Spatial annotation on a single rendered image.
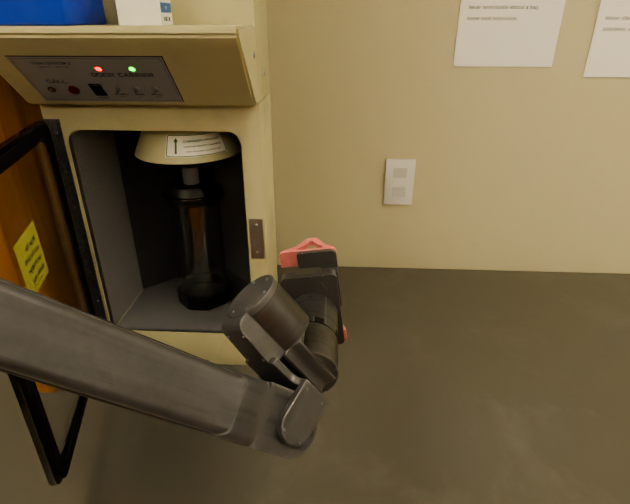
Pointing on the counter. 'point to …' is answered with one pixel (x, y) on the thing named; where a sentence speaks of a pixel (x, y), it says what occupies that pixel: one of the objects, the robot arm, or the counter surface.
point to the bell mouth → (186, 147)
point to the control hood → (241, 91)
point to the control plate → (77, 73)
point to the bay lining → (145, 213)
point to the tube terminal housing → (206, 10)
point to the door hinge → (76, 214)
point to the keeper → (256, 238)
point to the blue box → (42, 12)
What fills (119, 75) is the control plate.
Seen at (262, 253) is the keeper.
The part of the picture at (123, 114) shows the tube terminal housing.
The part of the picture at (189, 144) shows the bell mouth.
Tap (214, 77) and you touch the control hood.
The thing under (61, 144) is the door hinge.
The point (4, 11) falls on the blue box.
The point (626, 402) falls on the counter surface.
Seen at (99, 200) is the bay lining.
